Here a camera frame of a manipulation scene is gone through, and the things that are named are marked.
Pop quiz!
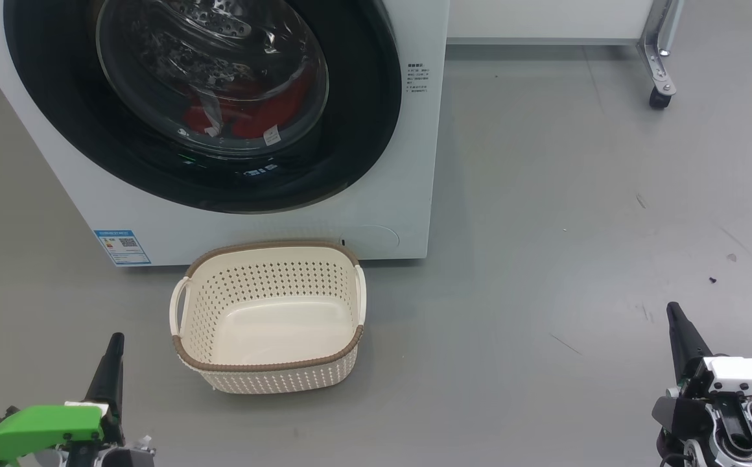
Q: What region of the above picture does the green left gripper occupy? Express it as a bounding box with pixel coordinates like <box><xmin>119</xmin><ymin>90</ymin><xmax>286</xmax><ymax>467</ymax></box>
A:
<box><xmin>0</xmin><ymin>333</ymin><xmax>125</xmax><ymax>465</ymax></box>

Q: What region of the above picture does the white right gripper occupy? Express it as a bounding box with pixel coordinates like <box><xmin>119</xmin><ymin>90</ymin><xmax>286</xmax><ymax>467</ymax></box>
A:
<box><xmin>666</xmin><ymin>302</ymin><xmax>752</xmax><ymax>416</ymax></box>

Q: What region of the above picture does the red and white garment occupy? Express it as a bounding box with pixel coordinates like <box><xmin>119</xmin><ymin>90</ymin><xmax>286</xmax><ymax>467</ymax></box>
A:
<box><xmin>183</xmin><ymin>65</ymin><xmax>317</xmax><ymax>140</ymax></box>

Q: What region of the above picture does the dark grey washing machine door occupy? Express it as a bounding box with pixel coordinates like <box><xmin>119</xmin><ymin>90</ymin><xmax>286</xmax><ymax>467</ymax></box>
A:
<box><xmin>3</xmin><ymin>0</ymin><xmax>404</xmax><ymax>215</ymax></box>

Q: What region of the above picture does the cream perforated laundry basket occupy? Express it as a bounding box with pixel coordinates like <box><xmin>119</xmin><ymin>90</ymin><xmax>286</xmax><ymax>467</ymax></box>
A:
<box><xmin>169</xmin><ymin>241</ymin><xmax>368</xmax><ymax>395</ymax></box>

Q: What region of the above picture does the white front-load washing machine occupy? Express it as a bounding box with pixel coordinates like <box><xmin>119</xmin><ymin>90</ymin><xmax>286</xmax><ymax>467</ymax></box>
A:
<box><xmin>0</xmin><ymin>0</ymin><xmax>451</xmax><ymax>268</ymax></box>

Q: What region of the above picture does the blue energy label sticker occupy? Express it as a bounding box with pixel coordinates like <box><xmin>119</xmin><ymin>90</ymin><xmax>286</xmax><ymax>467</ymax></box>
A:
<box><xmin>94</xmin><ymin>229</ymin><xmax>152</xmax><ymax>267</ymax></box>

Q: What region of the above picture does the metal stand leg with caster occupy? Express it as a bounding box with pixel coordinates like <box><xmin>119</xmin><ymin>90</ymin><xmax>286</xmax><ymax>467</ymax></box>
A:
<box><xmin>637</xmin><ymin>0</ymin><xmax>685</xmax><ymax>110</ymax></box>

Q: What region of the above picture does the printed text notice sticker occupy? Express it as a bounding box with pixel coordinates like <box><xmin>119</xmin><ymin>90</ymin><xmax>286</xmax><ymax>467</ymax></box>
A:
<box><xmin>406</xmin><ymin>63</ymin><xmax>430</xmax><ymax>93</ymax></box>

